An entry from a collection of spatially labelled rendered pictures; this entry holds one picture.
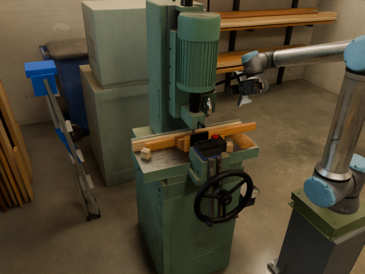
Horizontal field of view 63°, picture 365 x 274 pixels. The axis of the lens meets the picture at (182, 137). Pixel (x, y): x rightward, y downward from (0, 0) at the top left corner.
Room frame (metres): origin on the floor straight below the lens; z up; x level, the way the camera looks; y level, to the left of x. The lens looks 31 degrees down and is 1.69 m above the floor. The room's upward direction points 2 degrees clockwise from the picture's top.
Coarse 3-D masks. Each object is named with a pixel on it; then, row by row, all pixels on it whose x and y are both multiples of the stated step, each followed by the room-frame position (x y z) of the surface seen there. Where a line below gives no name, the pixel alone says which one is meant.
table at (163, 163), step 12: (132, 156) 1.20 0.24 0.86; (156, 156) 1.15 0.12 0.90; (168, 156) 1.15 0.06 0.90; (180, 156) 1.15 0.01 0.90; (240, 156) 1.21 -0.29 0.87; (252, 156) 1.24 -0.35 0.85; (144, 168) 1.05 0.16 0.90; (156, 168) 1.05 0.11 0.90; (168, 168) 1.06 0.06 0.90; (180, 168) 1.08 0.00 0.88; (192, 168) 1.10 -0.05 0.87; (144, 180) 1.02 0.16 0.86; (156, 180) 1.04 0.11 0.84; (204, 180) 1.03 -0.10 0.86
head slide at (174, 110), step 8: (176, 32) 1.35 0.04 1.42; (176, 40) 1.34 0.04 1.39; (176, 48) 1.34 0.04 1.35; (176, 56) 1.34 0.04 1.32; (176, 64) 1.34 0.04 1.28; (176, 72) 1.34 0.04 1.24; (176, 80) 1.34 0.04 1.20; (176, 88) 1.34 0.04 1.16; (176, 96) 1.34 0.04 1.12; (184, 96) 1.36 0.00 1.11; (176, 104) 1.34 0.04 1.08; (184, 104) 1.36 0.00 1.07; (176, 112) 1.34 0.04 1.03
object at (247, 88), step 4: (244, 80) 1.31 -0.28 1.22; (248, 80) 1.31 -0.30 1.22; (252, 80) 1.31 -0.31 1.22; (256, 80) 1.31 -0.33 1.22; (240, 84) 1.29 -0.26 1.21; (244, 84) 1.28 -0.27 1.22; (248, 84) 1.28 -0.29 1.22; (252, 84) 1.27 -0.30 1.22; (256, 84) 1.30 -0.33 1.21; (260, 84) 1.34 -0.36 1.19; (240, 88) 1.29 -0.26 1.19; (244, 88) 1.28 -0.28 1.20; (248, 88) 1.27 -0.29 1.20; (252, 88) 1.27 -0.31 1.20; (256, 88) 1.26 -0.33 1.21; (260, 88) 1.34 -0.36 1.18; (240, 92) 1.28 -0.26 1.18; (244, 92) 1.27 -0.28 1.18; (248, 92) 1.27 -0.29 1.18; (252, 92) 1.25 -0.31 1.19; (256, 92) 1.29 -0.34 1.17
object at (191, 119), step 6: (186, 108) 1.32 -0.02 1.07; (186, 114) 1.29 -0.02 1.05; (192, 114) 1.26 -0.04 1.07; (198, 114) 1.26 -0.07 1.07; (204, 114) 1.26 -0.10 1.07; (186, 120) 1.29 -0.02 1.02; (192, 120) 1.23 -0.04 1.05; (198, 120) 1.24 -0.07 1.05; (204, 120) 1.26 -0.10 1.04; (192, 126) 1.23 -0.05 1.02; (198, 126) 1.24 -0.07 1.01
